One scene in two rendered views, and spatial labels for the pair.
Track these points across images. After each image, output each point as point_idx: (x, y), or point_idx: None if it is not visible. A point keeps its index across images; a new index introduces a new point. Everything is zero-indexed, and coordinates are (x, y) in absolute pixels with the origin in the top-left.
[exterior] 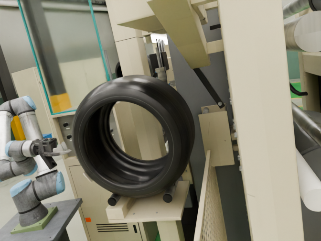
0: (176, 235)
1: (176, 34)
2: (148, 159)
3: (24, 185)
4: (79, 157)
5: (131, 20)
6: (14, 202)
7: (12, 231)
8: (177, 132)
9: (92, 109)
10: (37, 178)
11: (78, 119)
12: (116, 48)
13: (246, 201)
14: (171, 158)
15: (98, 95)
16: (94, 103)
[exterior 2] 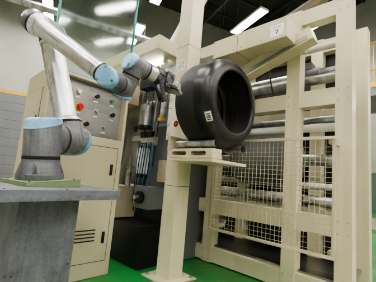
0: (186, 215)
1: (282, 57)
2: (185, 139)
3: (62, 120)
4: (211, 97)
5: (290, 38)
6: (39, 139)
7: (28, 182)
8: (254, 108)
9: (228, 69)
10: (70, 121)
11: (219, 70)
12: (189, 48)
13: (297, 141)
14: (251, 121)
15: (231, 63)
16: (229, 66)
